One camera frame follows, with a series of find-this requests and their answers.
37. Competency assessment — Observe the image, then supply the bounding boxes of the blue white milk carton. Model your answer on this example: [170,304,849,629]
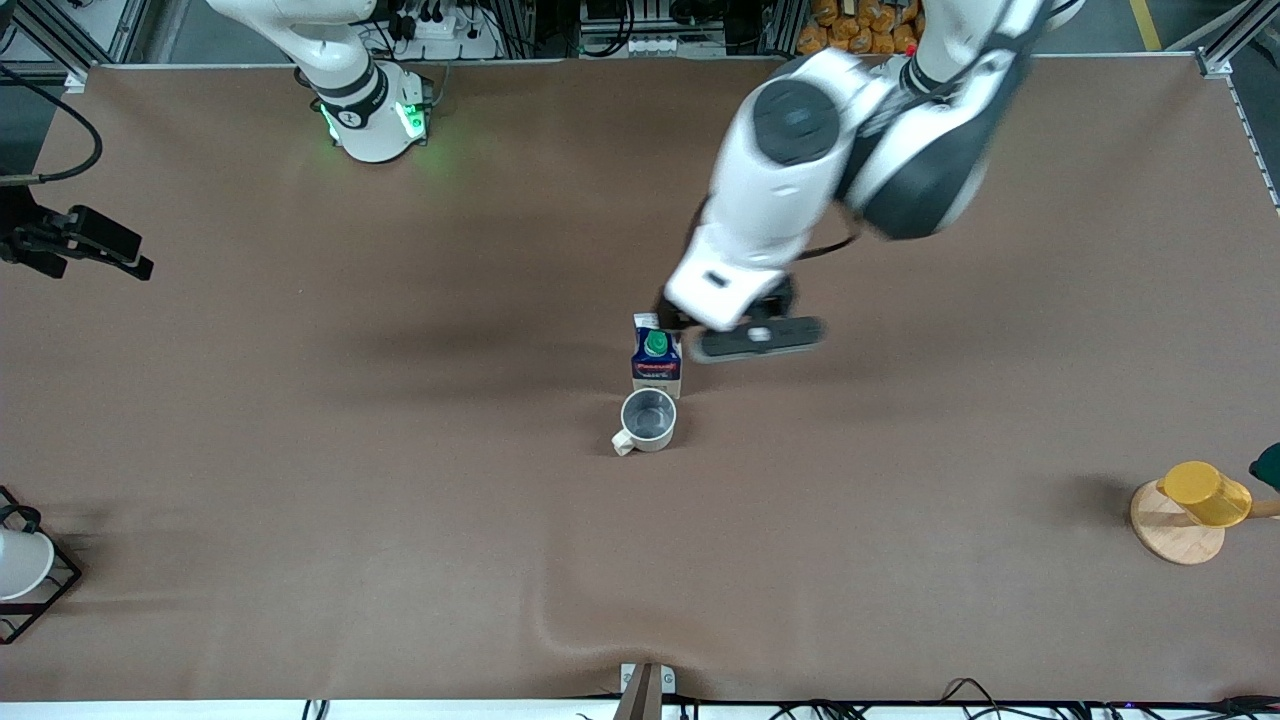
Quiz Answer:
[631,312,684,400]

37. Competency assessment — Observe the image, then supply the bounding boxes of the beige mug with handle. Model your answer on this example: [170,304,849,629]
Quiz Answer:
[611,388,679,458]

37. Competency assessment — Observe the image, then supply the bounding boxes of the round wooden cup stand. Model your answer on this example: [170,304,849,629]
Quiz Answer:
[1130,480,1280,566]

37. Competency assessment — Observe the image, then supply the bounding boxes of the yellow plastic cup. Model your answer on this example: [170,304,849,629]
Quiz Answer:
[1158,461,1253,528]

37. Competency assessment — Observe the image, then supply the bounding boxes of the long white power strip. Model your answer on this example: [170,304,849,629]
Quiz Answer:
[620,35,727,57]

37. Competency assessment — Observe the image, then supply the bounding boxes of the orange snack bag pile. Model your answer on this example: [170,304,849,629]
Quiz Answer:
[798,0,923,58]

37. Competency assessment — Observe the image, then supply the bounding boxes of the brown table cover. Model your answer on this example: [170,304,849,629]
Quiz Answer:
[0,55,1280,703]

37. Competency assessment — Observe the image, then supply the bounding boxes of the white bowl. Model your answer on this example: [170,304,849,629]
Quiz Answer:
[0,527,56,601]

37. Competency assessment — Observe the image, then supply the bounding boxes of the white power strip with plugs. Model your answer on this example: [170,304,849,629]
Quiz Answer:
[392,0,503,61]

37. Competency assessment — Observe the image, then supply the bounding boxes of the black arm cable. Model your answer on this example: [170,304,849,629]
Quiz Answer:
[0,62,104,188]
[795,232,863,261]

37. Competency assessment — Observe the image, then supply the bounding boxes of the aluminium frame post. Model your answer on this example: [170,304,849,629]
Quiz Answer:
[1193,0,1280,79]
[0,0,151,93]

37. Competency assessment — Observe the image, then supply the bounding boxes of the black wire rack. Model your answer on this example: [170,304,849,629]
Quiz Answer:
[0,487,83,644]

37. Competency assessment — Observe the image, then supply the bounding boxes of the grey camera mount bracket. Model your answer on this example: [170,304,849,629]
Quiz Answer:
[615,662,678,720]

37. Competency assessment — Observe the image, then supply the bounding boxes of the black floor cable bundle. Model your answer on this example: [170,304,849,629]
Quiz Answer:
[770,678,1280,720]

